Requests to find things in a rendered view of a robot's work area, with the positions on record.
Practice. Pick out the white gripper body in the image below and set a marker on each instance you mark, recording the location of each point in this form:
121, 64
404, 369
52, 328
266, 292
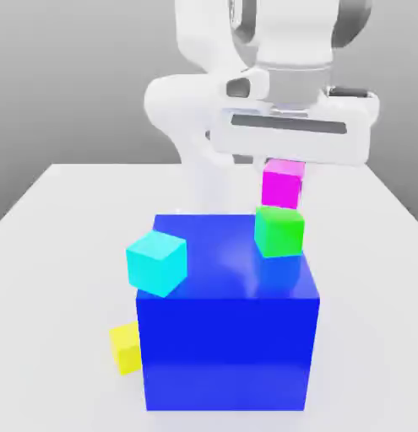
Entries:
289, 145

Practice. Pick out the small green cube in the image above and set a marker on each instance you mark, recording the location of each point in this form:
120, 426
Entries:
279, 233

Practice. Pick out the small yellow cube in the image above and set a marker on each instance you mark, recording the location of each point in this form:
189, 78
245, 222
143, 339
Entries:
125, 349

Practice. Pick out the small cyan cube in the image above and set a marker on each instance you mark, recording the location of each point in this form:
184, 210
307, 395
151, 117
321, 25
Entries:
156, 263

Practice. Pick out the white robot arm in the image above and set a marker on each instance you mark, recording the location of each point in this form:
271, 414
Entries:
208, 40

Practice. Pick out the large blue box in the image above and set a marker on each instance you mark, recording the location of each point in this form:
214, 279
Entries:
229, 347

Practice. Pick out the small magenta cube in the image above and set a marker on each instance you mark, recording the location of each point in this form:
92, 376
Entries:
281, 189

